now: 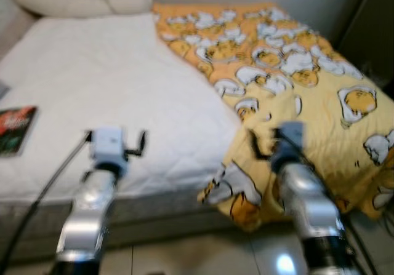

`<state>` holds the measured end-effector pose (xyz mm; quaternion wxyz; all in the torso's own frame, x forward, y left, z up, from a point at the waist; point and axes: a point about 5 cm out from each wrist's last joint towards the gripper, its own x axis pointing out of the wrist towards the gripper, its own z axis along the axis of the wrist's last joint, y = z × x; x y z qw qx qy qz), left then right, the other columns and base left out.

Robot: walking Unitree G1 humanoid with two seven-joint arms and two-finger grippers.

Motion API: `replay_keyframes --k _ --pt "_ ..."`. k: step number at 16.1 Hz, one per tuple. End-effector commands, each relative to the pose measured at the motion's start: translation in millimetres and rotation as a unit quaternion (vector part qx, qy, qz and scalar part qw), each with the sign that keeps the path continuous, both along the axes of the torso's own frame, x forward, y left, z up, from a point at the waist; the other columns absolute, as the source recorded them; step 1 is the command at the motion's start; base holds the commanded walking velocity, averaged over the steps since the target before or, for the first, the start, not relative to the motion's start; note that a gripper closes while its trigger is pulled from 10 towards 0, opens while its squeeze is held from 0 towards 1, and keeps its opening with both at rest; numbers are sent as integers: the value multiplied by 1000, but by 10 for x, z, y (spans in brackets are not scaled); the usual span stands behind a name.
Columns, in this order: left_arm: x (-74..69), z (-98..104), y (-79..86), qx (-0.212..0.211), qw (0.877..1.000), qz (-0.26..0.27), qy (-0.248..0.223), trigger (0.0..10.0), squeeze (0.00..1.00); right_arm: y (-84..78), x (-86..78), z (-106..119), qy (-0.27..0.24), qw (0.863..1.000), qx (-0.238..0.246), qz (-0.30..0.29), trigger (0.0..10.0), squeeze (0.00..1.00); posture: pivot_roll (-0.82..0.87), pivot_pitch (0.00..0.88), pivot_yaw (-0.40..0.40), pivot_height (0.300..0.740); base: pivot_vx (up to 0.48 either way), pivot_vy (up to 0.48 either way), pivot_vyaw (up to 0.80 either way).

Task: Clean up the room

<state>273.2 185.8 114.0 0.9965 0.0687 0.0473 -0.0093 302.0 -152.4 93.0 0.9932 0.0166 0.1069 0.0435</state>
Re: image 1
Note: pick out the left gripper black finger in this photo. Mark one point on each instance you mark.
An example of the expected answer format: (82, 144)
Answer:
(143, 143)

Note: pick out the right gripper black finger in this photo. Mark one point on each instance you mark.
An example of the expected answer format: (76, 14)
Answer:
(255, 144)

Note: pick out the yellow cartoon egg blanket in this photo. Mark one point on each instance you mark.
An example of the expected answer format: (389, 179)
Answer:
(326, 127)

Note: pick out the dark cover paperback book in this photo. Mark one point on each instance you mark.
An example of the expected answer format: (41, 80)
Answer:
(15, 130)

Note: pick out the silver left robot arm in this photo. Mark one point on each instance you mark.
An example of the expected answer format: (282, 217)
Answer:
(89, 213)

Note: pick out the white quilted mattress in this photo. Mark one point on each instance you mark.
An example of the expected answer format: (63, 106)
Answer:
(111, 78)

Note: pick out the beige bed base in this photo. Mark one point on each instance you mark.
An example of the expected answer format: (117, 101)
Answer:
(160, 219)

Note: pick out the dark grey wardrobe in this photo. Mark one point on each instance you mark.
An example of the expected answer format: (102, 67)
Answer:
(369, 29)

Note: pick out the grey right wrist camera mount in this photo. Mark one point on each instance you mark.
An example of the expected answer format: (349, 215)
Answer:
(288, 144)

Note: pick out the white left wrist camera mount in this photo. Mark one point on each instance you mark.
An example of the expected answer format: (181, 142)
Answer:
(108, 144)

